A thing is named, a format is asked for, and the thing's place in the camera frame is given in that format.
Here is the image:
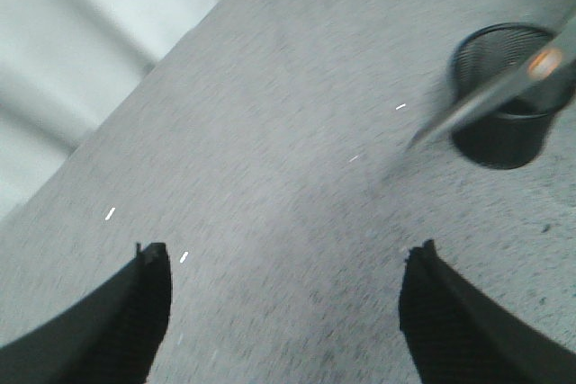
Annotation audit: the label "grey orange scissors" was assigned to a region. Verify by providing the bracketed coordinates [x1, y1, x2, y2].
[408, 11, 575, 149]

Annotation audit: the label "black mesh pen bucket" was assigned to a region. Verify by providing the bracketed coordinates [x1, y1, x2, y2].
[451, 22, 575, 169]

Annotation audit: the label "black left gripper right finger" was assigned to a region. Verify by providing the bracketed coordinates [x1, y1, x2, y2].
[399, 239, 575, 383]

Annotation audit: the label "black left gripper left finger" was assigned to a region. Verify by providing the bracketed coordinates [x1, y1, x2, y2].
[1, 243, 172, 383]

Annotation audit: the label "light grey curtain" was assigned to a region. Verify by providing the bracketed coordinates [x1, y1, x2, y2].
[1, 0, 220, 218]

